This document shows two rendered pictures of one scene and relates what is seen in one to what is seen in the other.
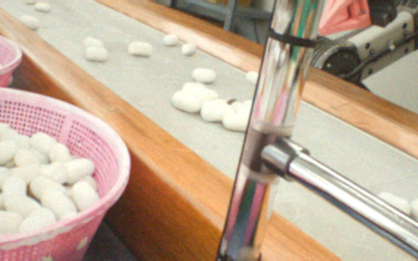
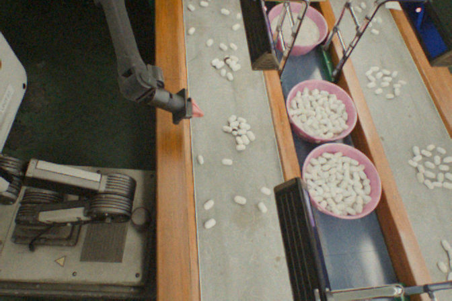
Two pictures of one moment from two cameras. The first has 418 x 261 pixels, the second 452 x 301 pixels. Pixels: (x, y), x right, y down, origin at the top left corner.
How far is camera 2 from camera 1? 1.44 m
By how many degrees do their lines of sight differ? 97
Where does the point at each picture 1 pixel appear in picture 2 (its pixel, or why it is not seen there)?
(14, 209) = (308, 101)
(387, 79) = not seen: outside the picture
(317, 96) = (187, 135)
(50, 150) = (298, 119)
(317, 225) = (251, 80)
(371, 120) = not seen: hidden behind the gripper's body
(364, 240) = (245, 74)
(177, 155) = (275, 97)
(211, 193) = (275, 84)
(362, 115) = not seen: hidden behind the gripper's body
